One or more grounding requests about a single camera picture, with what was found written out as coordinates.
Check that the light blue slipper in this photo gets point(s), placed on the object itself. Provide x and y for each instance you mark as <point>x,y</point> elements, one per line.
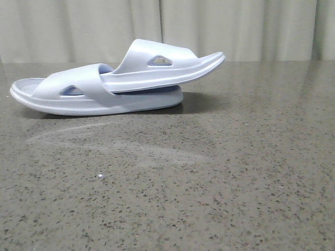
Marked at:
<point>148,64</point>
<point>83,92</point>

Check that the beige pleated curtain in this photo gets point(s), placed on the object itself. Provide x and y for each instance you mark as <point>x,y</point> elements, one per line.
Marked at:
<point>102,31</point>

